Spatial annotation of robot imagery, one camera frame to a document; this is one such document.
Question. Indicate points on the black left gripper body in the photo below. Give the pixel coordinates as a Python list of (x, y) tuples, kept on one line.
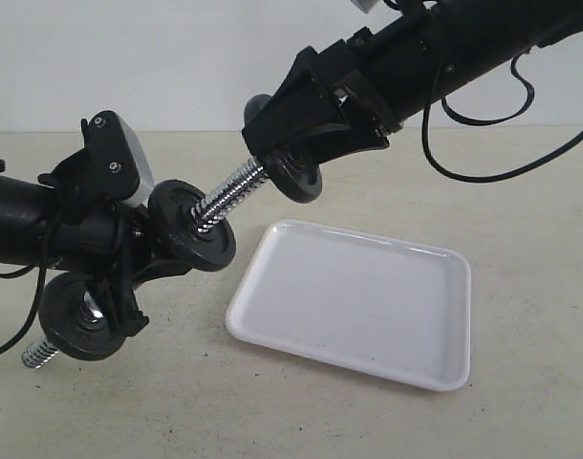
[(89, 241)]

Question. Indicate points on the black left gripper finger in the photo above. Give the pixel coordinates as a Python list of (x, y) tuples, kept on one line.
[(151, 260), (114, 294)]

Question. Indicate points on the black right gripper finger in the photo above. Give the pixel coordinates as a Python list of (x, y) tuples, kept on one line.
[(361, 131), (299, 109)]

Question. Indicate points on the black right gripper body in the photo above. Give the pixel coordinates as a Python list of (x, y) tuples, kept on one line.
[(395, 72)]

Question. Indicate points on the black weight plate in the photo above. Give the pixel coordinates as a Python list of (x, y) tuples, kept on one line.
[(293, 172), (72, 321)]

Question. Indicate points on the black weight plate end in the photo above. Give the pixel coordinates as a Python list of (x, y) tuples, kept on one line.
[(169, 207)]

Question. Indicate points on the chrome threaded dumbbell bar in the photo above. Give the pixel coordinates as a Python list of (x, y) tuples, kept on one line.
[(211, 210)]

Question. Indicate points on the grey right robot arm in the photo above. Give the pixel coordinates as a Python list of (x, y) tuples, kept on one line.
[(481, 35)]

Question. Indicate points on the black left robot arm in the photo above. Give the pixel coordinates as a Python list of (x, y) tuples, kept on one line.
[(24, 231)]

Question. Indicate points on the white rectangular plastic tray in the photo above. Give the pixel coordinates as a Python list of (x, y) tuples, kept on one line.
[(377, 305)]

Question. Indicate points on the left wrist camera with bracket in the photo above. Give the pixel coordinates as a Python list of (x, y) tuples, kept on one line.
[(116, 166)]

